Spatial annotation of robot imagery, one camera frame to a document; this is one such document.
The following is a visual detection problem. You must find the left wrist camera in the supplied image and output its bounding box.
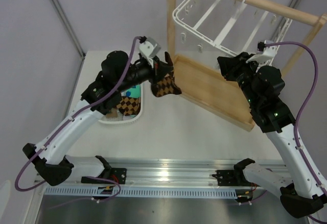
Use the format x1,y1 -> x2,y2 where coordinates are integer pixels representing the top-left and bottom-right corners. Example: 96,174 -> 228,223
138,36 -> 161,67

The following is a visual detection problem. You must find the wooden hanger rack stand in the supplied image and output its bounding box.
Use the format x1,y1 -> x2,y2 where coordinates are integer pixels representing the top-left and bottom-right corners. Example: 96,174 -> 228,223
167,0 -> 326,131

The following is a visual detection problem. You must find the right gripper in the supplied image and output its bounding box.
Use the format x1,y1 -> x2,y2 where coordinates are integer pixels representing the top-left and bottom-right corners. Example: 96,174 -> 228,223
217,52 -> 259,107

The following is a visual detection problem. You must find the white plastic laundry basket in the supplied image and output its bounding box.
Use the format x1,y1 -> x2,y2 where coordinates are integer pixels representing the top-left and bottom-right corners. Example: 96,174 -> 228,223
99,85 -> 144,125

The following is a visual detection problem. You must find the white slotted cable duct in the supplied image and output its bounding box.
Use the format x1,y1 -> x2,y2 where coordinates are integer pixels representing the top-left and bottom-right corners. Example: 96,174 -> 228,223
44,186 -> 237,200

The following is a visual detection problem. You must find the mint green sock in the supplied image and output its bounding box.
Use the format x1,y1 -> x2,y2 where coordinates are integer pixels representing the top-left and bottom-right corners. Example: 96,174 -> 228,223
122,85 -> 142,120

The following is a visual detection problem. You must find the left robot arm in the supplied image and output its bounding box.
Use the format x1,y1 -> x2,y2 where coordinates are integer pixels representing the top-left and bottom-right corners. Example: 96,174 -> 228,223
22,51 -> 174,186

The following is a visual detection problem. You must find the brown checkered sock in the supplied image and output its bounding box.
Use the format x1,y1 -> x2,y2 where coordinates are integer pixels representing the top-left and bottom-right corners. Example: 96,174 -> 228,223
151,73 -> 182,97
116,96 -> 141,116

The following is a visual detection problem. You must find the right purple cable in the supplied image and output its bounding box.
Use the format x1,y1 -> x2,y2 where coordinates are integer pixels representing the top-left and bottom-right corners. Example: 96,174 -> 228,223
224,41 -> 327,223

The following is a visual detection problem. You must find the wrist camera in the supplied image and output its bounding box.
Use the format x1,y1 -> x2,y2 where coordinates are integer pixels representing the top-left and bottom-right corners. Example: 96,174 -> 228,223
246,40 -> 277,65
138,36 -> 161,67

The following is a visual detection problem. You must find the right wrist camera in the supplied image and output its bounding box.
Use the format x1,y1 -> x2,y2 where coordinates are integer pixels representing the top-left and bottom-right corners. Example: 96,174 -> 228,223
246,40 -> 277,65

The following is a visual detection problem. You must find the white plastic clip hanger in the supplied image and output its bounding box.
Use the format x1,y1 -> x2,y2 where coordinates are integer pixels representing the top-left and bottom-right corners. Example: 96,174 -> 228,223
172,0 -> 292,56

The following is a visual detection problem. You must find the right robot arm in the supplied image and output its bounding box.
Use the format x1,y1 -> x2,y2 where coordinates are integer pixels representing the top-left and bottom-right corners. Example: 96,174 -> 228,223
217,52 -> 326,218

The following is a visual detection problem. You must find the aluminium mounting rail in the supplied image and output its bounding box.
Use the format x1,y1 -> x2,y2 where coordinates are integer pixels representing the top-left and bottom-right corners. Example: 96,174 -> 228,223
34,157 -> 294,189

